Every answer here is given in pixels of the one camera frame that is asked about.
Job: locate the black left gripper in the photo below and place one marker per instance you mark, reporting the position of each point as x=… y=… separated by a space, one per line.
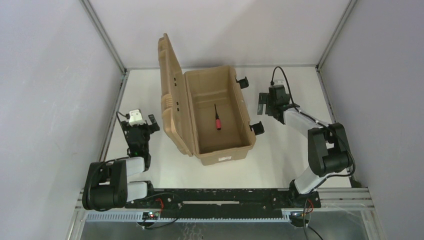
x=139 y=128

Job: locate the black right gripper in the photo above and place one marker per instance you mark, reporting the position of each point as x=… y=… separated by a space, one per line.
x=269 y=104

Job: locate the red black screwdriver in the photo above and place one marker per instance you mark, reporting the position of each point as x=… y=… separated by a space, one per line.
x=218 y=124

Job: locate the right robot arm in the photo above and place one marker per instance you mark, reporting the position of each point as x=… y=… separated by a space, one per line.
x=328 y=151

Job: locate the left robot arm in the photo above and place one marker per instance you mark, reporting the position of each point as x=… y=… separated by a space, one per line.
x=107 y=186

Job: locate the black bin latch upper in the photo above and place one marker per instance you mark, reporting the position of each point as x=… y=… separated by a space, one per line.
x=243 y=82

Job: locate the black bin latch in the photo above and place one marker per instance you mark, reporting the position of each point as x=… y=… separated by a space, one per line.
x=257 y=128
x=243 y=82

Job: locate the black bin latch lower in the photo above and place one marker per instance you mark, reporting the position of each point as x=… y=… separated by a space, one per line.
x=257 y=128

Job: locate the tan plastic tool bin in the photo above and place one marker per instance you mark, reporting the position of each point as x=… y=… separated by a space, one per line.
x=188 y=113

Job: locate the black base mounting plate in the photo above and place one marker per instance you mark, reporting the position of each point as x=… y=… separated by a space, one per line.
x=225 y=203

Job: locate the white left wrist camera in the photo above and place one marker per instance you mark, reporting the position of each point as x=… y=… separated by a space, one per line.
x=135 y=117

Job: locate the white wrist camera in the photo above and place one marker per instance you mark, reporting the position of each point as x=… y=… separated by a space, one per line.
x=135 y=117
x=278 y=82

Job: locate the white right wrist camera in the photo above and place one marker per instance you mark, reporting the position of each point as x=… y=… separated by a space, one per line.
x=278 y=82

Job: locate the aluminium frame rail left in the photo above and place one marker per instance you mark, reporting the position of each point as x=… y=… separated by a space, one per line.
x=115 y=96

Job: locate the aluminium frame rail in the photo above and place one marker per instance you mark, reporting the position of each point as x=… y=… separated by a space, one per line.
x=333 y=38
x=115 y=96

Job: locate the aluminium frame rail right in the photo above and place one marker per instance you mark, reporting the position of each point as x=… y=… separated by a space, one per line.
x=333 y=38

